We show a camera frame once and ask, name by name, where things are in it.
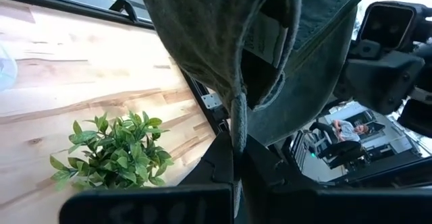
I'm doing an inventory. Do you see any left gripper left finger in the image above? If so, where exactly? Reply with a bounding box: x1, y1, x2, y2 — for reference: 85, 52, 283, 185
59, 130, 235, 224

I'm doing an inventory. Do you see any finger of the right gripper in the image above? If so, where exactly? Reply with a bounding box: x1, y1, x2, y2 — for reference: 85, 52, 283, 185
397, 98, 432, 139

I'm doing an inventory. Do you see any black frame clip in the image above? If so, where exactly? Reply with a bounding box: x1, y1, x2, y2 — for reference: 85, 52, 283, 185
108, 0, 139, 23

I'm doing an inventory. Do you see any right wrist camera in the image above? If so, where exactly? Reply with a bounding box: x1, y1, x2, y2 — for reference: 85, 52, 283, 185
356, 0, 425, 51

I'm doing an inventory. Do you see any grey metal bracket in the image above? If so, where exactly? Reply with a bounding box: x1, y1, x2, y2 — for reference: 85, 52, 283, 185
201, 92, 223, 110

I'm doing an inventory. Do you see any small green artificial plant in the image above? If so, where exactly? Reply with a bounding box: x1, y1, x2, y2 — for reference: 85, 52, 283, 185
49, 111, 175, 191

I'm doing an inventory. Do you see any black aluminium frame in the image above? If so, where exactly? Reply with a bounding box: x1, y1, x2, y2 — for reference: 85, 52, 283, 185
0, 0, 234, 140

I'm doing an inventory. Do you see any black equipment rack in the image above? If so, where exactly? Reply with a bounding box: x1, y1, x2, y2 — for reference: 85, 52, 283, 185
289, 129, 308, 171

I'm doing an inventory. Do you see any dark green cap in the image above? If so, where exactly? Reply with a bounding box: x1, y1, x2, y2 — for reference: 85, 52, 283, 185
136, 0, 379, 218

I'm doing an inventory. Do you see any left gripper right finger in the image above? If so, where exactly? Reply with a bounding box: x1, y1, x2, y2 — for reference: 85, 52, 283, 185
242, 135, 432, 224

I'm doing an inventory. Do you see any person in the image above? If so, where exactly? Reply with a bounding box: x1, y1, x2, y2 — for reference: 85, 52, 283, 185
331, 118, 369, 143

